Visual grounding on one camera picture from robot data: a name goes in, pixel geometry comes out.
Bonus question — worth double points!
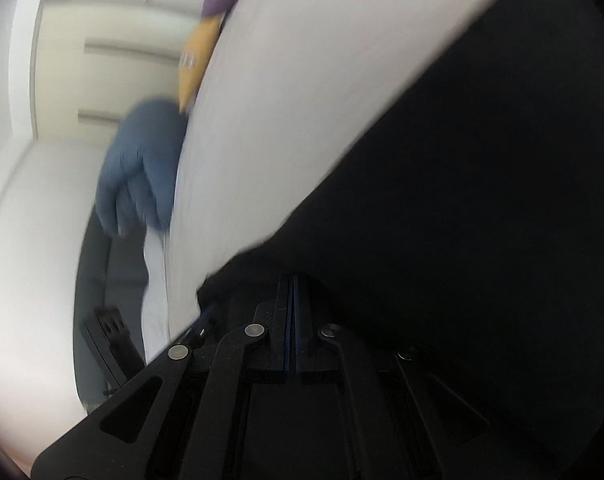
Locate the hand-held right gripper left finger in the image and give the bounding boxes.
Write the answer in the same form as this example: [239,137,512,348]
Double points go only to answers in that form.
[32,274,296,480]

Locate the white sheet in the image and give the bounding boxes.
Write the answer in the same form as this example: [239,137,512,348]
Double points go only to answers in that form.
[142,0,535,363]

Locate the white rounded furniture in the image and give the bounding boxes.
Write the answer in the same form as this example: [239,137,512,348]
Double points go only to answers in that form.
[0,139,107,467]

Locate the black pants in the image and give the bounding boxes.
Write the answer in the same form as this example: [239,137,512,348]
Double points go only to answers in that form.
[197,0,604,480]

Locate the person's left forearm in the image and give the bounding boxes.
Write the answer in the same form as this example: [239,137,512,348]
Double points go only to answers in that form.
[177,12,223,112]

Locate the person's left hand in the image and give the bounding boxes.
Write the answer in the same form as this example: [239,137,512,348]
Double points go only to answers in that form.
[95,98,189,237]

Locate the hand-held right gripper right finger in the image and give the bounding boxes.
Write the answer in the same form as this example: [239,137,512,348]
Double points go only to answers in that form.
[295,275,488,480]

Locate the cream drawer cabinet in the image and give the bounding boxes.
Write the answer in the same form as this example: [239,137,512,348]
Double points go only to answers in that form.
[32,0,219,145]

